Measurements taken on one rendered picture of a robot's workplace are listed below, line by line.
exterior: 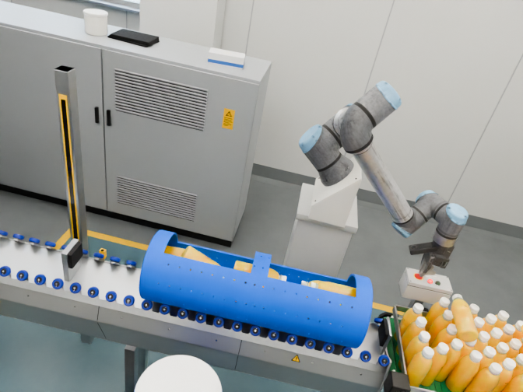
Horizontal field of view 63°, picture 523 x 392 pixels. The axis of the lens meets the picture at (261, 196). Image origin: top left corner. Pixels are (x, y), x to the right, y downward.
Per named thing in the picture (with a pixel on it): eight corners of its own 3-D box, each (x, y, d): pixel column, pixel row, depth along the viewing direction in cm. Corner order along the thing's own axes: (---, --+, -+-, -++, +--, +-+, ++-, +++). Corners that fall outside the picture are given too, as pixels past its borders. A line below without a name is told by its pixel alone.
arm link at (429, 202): (408, 201, 184) (429, 217, 175) (429, 183, 184) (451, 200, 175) (412, 211, 191) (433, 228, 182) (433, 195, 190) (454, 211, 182)
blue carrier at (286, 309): (161, 267, 192) (165, 216, 177) (350, 311, 189) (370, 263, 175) (136, 313, 167) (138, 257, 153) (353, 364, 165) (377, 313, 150)
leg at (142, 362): (138, 388, 241) (139, 315, 206) (148, 390, 241) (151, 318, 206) (134, 398, 236) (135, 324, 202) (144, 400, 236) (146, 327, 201)
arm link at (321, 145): (311, 166, 225) (292, 141, 219) (336, 145, 224) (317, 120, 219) (321, 172, 210) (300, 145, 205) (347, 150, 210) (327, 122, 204)
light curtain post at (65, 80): (85, 334, 264) (61, 64, 171) (95, 336, 264) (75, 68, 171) (81, 341, 259) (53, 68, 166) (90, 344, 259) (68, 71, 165)
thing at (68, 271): (76, 264, 187) (73, 238, 178) (85, 267, 187) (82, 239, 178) (64, 280, 178) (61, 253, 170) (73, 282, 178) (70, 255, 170)
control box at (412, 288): (398, 281, 203) (406, 266, 197) (440, 291, 202) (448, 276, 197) (401, 297, 194) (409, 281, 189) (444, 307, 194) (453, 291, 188)
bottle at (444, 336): (445, 363, 179) (464, 335, 169) (433, 368, 177) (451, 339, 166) (433, 349, 185) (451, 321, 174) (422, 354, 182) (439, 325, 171)
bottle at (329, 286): (365, 294, 162) (317, 283, 163) (359, 310, 164) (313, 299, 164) (362, 286, 169) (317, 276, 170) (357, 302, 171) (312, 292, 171)
